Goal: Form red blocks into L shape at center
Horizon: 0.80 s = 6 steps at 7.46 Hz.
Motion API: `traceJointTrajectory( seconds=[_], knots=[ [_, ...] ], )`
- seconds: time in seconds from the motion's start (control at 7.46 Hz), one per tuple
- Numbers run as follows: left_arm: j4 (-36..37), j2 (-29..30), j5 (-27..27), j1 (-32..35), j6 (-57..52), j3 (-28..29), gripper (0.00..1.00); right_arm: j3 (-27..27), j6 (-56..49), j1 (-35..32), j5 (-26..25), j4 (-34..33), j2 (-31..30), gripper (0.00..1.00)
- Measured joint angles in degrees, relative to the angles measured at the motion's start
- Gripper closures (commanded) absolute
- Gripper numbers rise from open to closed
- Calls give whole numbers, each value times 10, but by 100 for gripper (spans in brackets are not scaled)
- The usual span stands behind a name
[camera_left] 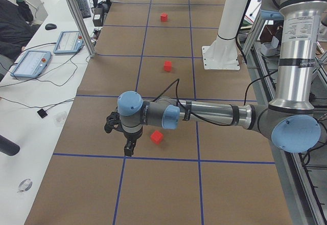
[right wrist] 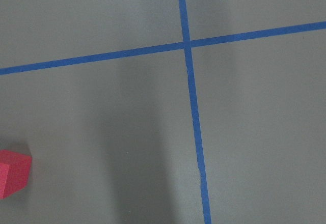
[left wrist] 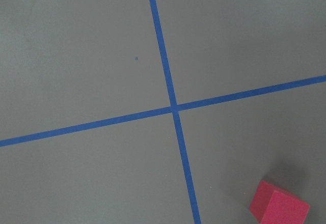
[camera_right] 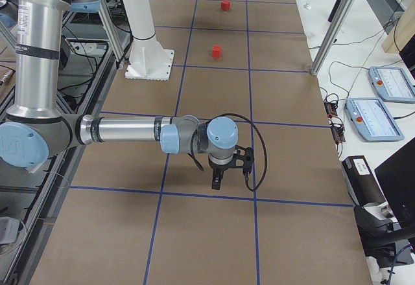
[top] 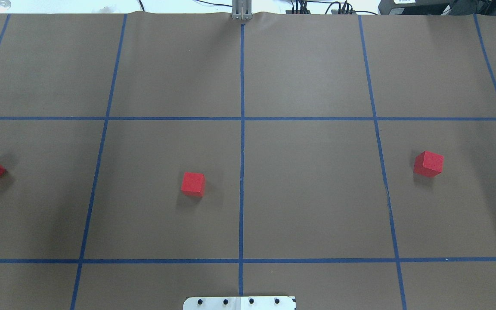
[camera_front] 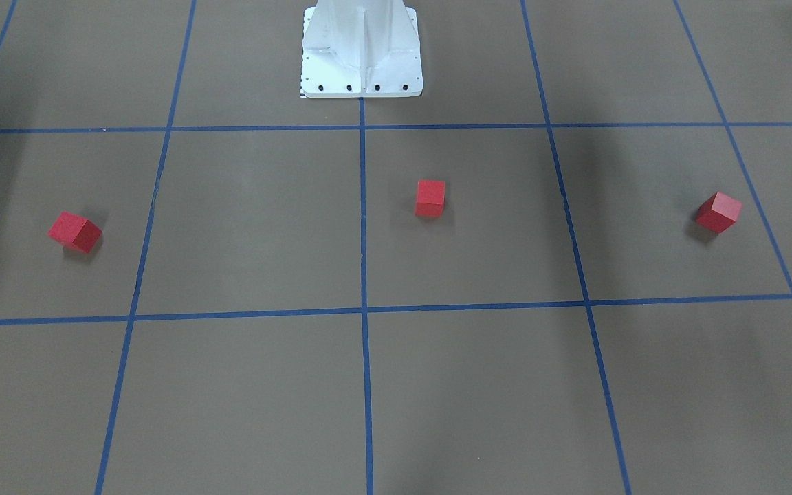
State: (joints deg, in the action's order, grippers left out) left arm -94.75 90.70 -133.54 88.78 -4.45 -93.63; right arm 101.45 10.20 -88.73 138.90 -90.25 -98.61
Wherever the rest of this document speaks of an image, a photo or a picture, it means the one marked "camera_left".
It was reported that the red cube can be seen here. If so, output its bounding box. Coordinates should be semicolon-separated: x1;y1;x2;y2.
160;13;168;22
163;60;172;72
150;130;164;145

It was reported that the small black square pad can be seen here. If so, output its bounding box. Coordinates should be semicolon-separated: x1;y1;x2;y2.
37;108;48;119

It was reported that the far teach pendant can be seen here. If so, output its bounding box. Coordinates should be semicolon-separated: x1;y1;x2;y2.
53;31;83;55

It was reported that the teach pendant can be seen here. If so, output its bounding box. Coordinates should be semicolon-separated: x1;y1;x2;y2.
53;31;83;55
11;50;52;78

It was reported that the near teach pendant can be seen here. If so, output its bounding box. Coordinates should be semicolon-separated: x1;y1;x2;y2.
11;50;52;78

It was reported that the black computer mouse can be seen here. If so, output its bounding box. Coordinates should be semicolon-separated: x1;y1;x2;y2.
44;23;57;31

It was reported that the black keyboard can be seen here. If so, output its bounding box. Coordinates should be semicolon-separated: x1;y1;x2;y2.
76;0;91;18

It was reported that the person in dark jacket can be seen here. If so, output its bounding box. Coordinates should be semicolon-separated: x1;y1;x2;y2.
1;0;37;60

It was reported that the black camera cable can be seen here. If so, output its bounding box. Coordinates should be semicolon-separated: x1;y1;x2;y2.
150;78;279;126

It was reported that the white pedestal column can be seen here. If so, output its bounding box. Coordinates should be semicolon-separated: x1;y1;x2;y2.
202;0;251;71

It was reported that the aluminium frame post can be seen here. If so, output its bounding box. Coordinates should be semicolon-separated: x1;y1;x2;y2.
66;0;95;58

